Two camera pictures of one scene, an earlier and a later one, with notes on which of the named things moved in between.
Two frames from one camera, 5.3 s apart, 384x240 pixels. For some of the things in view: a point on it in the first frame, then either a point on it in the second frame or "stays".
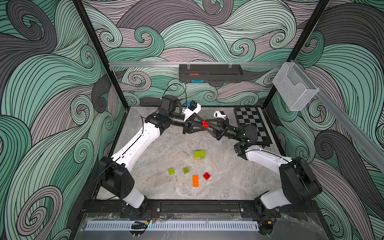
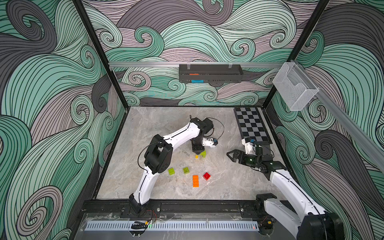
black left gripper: [187, 128] -> [197, 151]
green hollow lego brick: [186, 170] stays
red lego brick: [206, 176] stays
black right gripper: [222, 129] -> [242, 155]
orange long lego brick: [195, 181] stays
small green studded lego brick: [171, 171] stays
